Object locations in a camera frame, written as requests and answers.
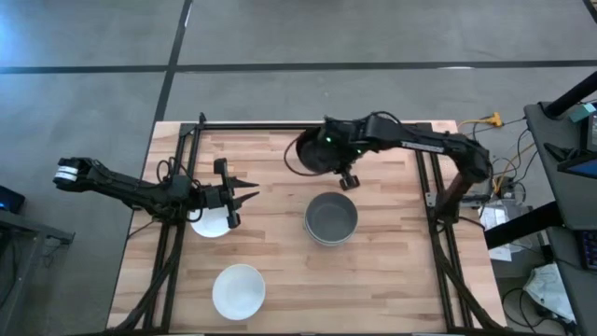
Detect white plastic bag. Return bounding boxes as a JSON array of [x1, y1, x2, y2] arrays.
[[521, 262, 578, 324]]

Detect black keyboard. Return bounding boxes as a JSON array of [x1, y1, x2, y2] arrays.
[[576, 228, 597, 272]]

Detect dark tablet device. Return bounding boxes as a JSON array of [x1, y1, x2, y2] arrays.
[[543, 142, 597, 181]]

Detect teal box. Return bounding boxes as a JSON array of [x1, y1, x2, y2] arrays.
[[568, 103, 597, 124]]

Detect dark grey desk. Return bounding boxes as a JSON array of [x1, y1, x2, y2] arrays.
[[523, 100, 597, 336]]

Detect light grey bowl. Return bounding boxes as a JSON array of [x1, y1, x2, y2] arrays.
[[304, 218, 358, 247]]

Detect dark grey bowl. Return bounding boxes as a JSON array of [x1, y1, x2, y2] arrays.
[[305, 191, 359, 244]]

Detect black desk support bar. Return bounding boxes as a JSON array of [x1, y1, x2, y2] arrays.
[[483, 200, 565, 250]]

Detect black bowl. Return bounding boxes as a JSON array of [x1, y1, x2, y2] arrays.
[[295, 126, 349, 175]]

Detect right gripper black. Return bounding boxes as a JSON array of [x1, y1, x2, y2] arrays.
[[321, 117, 374, 191]]

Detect black box blue light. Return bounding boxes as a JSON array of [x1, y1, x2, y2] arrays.
[[0, 184, 27, 215]]

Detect white bowl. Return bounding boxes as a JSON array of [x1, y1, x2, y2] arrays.
[[189, 204, 233, 239], [211, 263, 267, 322]]

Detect black pole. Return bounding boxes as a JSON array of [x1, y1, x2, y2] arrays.
[[543, 69, 597, 119]]

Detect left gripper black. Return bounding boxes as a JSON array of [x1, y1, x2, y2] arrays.
[[202, 157, 261, 230]]

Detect white paper sheets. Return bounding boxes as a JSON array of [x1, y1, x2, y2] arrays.
[[479, 204, 514, 262]]

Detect yellow power cord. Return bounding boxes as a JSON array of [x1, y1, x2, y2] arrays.
[[458, 111, 506, 130]]

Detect black aluminium table frame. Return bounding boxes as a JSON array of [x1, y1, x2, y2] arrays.
[[111, 111, 507, 335]]

